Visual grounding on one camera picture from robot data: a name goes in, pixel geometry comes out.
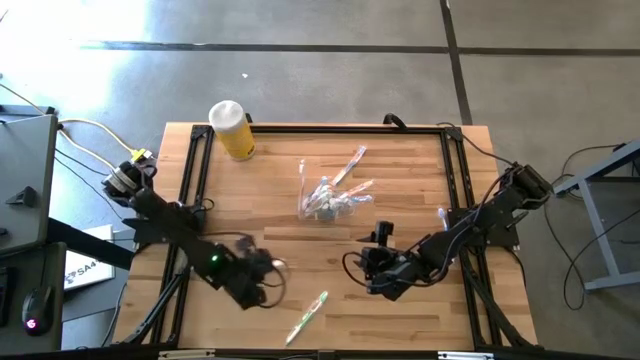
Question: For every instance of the yellow wipes canister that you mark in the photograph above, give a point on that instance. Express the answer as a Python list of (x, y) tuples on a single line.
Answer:
[(235, 135)]

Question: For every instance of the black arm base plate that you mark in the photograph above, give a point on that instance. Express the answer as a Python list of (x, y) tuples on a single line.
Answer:
[(145, 232), (505, 237)]

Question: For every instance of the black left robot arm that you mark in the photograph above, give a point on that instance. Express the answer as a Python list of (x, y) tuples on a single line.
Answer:
[(170, 225)]

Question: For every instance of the white label strip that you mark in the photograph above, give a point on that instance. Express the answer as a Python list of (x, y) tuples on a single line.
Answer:
[(465, 356), (185, 354)]

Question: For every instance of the black computer mouse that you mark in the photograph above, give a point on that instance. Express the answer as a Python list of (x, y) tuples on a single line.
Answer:
[(36, 307)]

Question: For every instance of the clear acrylic organizer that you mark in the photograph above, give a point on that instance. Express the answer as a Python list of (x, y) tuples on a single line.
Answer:
[(320, 216)]

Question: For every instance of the black diagonal bar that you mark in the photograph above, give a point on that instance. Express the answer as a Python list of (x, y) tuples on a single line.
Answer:
[(90, 245)]

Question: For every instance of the white printed box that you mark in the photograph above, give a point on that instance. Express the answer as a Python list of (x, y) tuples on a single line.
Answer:
[(90, 270)]

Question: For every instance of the black desk bracket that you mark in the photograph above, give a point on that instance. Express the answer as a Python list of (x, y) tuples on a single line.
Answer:
[(22, 197)]

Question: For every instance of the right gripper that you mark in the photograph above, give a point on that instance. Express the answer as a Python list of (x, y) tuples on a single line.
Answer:
[(392, 272)]

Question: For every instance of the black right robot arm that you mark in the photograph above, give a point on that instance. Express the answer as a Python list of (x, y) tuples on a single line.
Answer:
[(480, 220)]

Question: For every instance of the grey metal cart frame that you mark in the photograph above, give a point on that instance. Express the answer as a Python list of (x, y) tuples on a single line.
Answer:
[(597, 235)]

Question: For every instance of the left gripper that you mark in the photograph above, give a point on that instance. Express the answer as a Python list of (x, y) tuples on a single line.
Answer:
[(245, 277)]

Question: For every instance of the grey desk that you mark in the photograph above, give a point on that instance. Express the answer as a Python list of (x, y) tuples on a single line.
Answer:
[(25, 165)]

